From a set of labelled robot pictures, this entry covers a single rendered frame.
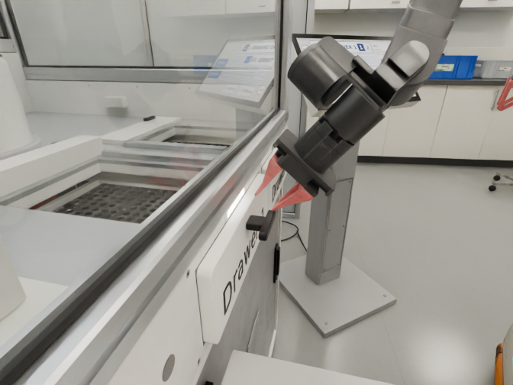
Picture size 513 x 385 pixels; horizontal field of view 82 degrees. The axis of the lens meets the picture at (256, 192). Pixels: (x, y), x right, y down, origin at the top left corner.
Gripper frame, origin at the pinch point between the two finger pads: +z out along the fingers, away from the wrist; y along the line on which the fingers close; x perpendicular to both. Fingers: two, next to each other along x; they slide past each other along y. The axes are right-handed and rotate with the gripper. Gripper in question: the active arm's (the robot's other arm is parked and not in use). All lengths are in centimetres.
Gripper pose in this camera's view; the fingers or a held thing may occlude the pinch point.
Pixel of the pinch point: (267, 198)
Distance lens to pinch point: 45.7
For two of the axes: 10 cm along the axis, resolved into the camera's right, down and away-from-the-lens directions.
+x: -2.6, 4.0, -8.8
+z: -6.2, 6.3, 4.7
